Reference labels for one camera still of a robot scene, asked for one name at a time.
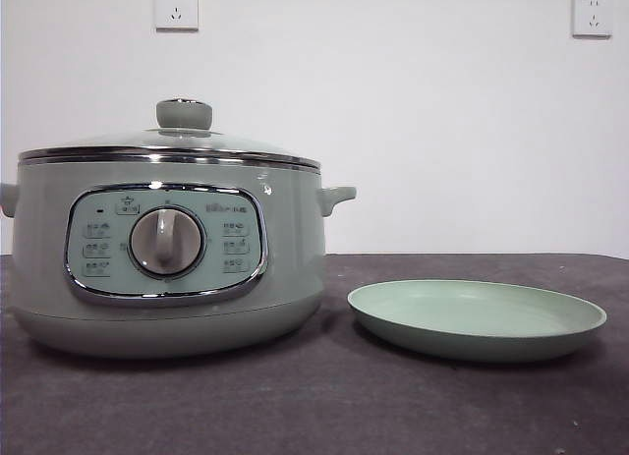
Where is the glass lid with green knob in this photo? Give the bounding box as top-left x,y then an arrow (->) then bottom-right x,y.
18,97 -> 322,171

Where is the pale green electric steamer pot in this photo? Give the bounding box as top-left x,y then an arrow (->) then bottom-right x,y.
0,158 -> 358,361

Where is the pale green round plate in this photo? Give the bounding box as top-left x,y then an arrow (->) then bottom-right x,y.
347,278 -> 608,365

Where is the white wall socket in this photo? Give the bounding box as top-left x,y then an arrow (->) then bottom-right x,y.
154,0 -> 200,32
570,0 -> 615,39

